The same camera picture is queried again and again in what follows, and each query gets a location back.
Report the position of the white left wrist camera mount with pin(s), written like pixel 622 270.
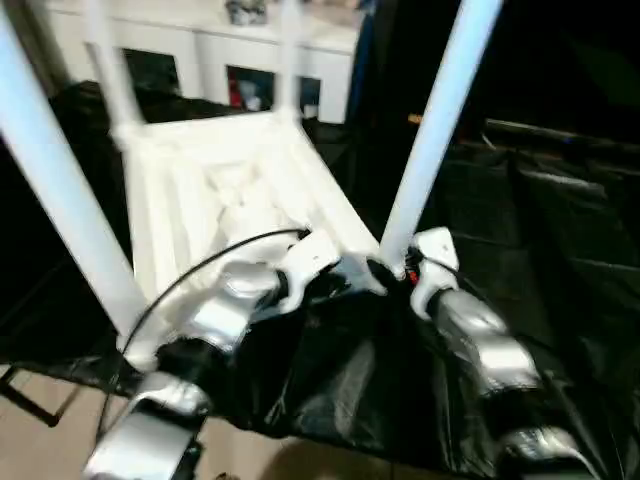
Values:
pixel 310 260

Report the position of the dark blue hanging cloth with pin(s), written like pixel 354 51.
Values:
pixel 360 60

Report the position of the black glossy mat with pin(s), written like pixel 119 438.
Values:
pixel 500 250

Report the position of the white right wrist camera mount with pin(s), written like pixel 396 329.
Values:
pixel 440 250

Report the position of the small tan label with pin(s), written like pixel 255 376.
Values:
pixel 415 118

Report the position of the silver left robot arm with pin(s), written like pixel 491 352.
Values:
pixel 225 305

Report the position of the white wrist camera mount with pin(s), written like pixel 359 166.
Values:
pixel 310 260
pixel 440 250

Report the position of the white plastic table top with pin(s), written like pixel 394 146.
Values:
pixel 200 175

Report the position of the black folding stand frame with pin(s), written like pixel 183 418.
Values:
pixel 30 405

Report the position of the dark robot foot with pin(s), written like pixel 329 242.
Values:
pixel 227 475

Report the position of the white cabinet with glass doors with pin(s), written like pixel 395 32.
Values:
pixel 215 45

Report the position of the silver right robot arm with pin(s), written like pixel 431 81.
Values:
pixel 485 330

